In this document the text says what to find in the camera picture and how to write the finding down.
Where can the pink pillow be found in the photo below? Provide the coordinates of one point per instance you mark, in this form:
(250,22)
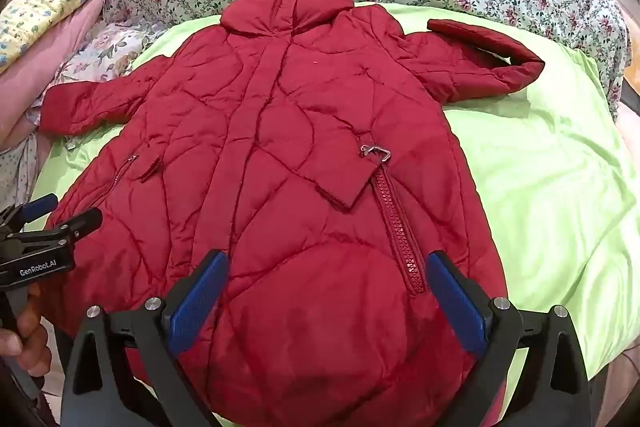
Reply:
(50,52)

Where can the light green blanket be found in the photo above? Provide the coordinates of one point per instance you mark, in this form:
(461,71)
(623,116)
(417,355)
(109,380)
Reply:
(540,187)

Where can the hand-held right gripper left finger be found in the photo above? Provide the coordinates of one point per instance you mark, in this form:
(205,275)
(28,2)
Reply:
(197,302)

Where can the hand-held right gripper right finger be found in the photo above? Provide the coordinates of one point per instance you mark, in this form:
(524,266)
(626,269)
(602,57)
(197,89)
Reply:
(457,302)

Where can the red quilted jacket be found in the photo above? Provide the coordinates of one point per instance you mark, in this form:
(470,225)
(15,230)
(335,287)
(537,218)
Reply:
(300,132)

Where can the yellow floral pillow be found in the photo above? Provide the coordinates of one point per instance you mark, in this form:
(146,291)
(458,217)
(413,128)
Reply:
(40,7)

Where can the large flower print quilt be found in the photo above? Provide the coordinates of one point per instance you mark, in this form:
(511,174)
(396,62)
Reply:
(100,52)

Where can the person's left hand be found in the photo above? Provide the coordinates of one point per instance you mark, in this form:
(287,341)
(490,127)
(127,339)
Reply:
(35,337)

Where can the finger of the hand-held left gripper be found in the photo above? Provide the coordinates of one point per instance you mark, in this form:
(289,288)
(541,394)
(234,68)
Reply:
(40,207)
(75,227)

